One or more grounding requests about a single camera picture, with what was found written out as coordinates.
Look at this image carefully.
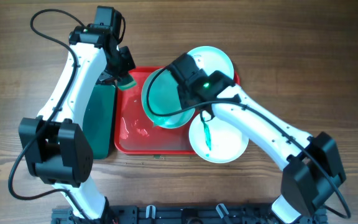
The green yellow sponge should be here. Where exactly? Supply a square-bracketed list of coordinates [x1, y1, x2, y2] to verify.
[116, 75, 137, 91]

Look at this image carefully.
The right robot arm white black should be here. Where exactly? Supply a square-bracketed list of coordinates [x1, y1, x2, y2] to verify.
[173, 70, 351, 223]

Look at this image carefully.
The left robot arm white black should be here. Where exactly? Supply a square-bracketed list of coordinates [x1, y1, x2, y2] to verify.
[17, 22, 135, 223]

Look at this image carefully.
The dark green tray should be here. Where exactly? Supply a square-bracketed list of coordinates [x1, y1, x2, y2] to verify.
[83, 85, 117, 159]

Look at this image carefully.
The red plastic tray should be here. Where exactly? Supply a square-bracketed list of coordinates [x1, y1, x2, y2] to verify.
[114, 65, 241, 156]

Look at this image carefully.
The white plate top right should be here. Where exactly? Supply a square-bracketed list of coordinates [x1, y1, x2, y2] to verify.
[188, 46, 234, 80]

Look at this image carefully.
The white plate bottom right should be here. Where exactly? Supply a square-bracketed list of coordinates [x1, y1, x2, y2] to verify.
[188, 112, 249, 164]

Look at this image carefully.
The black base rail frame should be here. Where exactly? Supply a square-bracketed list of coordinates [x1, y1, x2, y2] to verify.
[51, 202, 328, 224]

